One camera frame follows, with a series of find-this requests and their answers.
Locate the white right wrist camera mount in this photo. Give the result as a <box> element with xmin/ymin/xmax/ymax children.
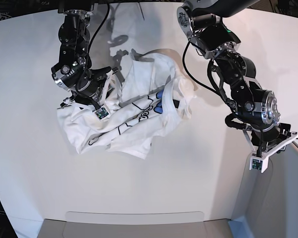
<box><xmin>56</xmin><ymin>66</ymin><xmax>122</xmax><ymax>120</ymax></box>

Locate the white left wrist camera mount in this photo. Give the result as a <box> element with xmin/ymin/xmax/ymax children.
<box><xmin>243</xmin><ymin>125</ymin><xmax>298</xmax><ymax>173</ymax></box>

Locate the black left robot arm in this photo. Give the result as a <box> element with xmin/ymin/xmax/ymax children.
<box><xmin>177</xmin><ymin>0</ymin><xmax>291</xmax><ymax>158</ymax></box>

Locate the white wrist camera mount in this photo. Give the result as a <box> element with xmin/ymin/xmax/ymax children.
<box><xmin>243</xmin><ymin>125</ymin><xmax>298</xmax><ymax>173</ymax></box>
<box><xmin>56</xmin><ymin>66</ymin><xmax>122</xmax><ymax>120</ymax></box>

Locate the white t-shirt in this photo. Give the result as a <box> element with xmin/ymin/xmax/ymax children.
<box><xmin>57</xmin><ymin>52</ymin><xmax>195</xmax><ymax>159</ymax></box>

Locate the grey cardboard box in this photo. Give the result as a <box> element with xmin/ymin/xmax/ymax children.
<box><xmin>38</xmin><ymin>144</ymin><xmax>298</xmax><ymax>238</ymax></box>

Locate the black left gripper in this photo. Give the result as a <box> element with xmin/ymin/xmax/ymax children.
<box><xmin>251</xmin><ymin>123</ymin><xmax>291</xmax><ymax>155</ymax></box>

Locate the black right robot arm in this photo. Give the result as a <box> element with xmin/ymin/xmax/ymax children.
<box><xmin>51</xmin><ymin>0</ymin><xmax>117</xmax><ymax>110</ymax></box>

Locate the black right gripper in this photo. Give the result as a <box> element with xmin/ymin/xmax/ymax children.
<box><xmin>72</xmin><ymin>66</ymin><xmax>112</xmax><ymax>105</ymax></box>

